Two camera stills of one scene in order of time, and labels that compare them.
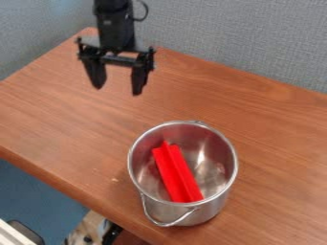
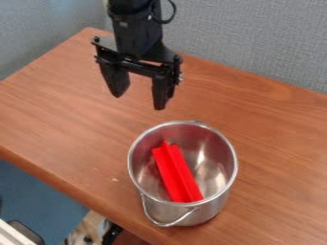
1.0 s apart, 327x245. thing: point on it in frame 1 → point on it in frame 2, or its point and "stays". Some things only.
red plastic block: x=180 y=183 stays
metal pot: x=212 y=155 stays
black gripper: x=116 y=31 → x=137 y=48
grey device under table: x=15 y=233 stays
